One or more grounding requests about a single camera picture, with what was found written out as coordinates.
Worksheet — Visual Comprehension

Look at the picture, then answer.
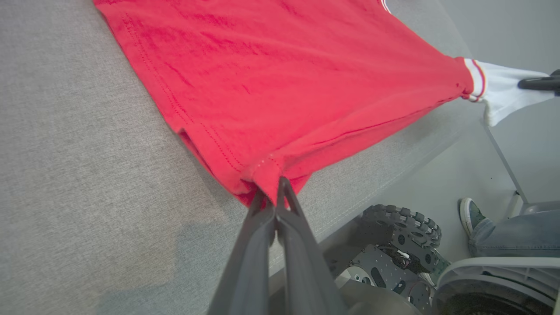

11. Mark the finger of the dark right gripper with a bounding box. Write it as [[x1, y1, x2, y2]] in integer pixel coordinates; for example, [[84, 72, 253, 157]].
[[518, 76, 560, 91]]

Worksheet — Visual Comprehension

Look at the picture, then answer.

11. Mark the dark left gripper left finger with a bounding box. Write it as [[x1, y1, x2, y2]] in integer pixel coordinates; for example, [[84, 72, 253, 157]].
[[208, 188, 277, 315]]

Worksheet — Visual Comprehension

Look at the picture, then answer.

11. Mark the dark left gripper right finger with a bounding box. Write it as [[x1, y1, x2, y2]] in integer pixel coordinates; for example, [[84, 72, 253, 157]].
[[276, 176, 347, 315]]

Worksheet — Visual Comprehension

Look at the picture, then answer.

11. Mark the red numbered basketball jersey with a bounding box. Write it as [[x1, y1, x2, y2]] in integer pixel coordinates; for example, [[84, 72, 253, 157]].
[[93, 0, 555, 208]]

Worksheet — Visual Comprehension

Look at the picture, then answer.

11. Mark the black omni wheel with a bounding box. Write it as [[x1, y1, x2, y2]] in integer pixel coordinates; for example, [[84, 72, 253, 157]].
[[361, 204, 442, 274]]

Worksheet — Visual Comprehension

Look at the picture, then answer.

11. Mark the green sneaker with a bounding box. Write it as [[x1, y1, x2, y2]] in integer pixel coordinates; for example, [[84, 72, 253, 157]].
[[458, 198, 488, 239]]

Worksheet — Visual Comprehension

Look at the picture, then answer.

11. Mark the blue jeans leg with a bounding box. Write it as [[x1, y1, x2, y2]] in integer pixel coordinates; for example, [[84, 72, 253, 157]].
[[468, 210, 560, 259]]

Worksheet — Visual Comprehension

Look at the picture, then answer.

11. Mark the grey fabric sofa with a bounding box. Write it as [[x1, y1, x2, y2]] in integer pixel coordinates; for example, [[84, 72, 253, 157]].
[[0, 0, 482, 315]]

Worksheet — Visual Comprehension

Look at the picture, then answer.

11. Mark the thin grey metal frame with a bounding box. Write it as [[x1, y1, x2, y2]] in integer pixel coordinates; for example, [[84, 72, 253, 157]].
[[483, 120, 560, 215]]

